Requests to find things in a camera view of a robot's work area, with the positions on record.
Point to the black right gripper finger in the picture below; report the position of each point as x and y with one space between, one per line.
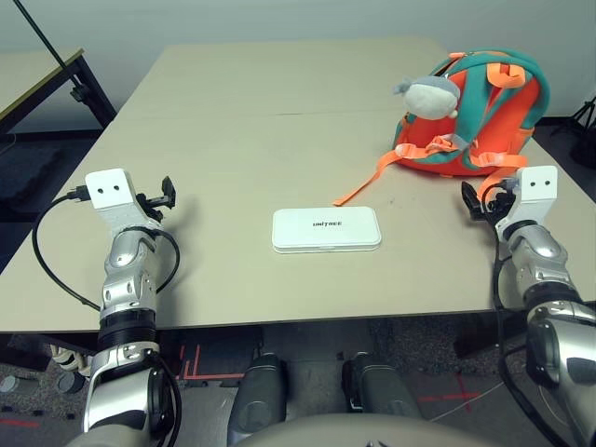
471 202

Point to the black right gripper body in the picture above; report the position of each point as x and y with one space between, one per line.
493 207

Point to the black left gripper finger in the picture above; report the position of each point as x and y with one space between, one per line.
169 193

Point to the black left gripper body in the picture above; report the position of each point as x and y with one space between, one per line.
151 205

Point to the orange and teal backpack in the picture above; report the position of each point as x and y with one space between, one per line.
503 116

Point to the white pencil case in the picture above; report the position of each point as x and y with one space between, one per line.
326 230

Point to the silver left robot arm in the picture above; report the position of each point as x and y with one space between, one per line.
125 279

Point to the grey white plush toy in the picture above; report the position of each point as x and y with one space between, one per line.
428 100

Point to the black tripod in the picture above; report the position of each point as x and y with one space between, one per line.
584 116

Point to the black table clamp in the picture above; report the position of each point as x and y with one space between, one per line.
80 93

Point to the red angled floor tape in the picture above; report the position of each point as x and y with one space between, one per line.
209 375

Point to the red cross floor tape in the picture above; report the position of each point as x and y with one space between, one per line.
447 397

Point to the thin black pole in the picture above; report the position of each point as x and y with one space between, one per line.
39 35

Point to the grey robot right leg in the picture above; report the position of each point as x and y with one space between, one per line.
377 391

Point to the grey robot leg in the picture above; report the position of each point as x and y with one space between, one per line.
377 391
258 396

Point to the grey robot left leg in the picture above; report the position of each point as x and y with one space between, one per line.
258 396

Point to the grey robot torso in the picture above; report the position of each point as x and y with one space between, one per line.
326 433

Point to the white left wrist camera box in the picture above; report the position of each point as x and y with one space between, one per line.
109 188

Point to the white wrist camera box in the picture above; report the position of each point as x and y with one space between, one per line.
537 186
109 188

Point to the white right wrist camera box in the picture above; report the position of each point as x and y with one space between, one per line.
537 186

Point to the black table frame beam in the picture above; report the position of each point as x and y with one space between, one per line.
46 349

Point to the beige side table black frame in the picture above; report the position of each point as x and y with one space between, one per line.
18 79

